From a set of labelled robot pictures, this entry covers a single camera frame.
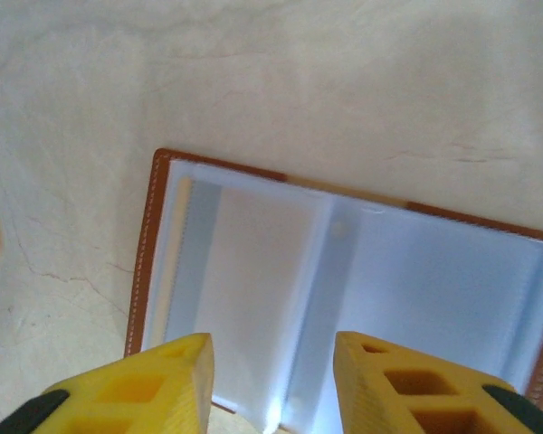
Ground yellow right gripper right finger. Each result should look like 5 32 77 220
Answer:
334 330 543 434

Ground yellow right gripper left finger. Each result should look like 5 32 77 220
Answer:
0 333 214 434

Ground brown leather card holder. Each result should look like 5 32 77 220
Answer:
124 147 543 434

